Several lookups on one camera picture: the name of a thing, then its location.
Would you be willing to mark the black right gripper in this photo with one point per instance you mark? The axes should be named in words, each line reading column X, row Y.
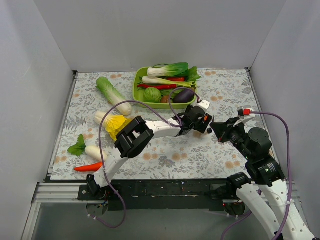
column 224, row 131

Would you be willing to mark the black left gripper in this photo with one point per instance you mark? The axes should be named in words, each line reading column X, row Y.
column 201, row 121

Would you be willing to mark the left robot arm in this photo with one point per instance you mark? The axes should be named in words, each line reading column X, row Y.
column 135, row 137

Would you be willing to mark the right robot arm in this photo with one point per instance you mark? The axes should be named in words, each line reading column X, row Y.
column 263, row 188

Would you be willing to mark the purple eggplant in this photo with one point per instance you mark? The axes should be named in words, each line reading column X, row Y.
column 184, row 96

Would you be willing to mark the red chili pepper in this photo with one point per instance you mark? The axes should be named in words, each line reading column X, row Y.
column 159, row 87

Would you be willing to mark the round green cabbage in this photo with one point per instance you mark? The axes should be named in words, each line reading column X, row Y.
column 152, row 95

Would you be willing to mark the green leafy lettuce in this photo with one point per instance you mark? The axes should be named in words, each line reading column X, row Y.
column 192, row 75

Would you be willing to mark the bok choy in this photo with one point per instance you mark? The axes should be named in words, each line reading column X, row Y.
column 167, row 70

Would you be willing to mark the green plastic basket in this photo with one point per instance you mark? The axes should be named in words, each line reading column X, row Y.
column 138, row 94

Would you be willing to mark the white celery stalk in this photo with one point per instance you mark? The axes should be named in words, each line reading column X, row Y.
column 161, row 81

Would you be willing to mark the yellow white baby cabbage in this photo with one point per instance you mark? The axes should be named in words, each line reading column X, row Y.
column 113, row 124

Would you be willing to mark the long green napa cabbage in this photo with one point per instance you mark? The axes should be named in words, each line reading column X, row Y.
column 113, row 95

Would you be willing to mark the orange carrot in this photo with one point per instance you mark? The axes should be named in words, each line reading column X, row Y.
column 89, row 168

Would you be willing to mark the white radish with leaves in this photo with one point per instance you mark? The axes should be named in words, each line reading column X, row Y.
column 80, row 148

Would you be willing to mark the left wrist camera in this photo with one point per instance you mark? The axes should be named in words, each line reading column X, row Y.
column 203, row 104

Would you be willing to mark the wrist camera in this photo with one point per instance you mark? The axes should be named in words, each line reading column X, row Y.
column 245, row 114
column 203, row 104

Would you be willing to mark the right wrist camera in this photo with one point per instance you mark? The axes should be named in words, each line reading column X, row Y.
column 245, row 114

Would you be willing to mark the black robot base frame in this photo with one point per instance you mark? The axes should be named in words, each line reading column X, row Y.
column 163, row 194

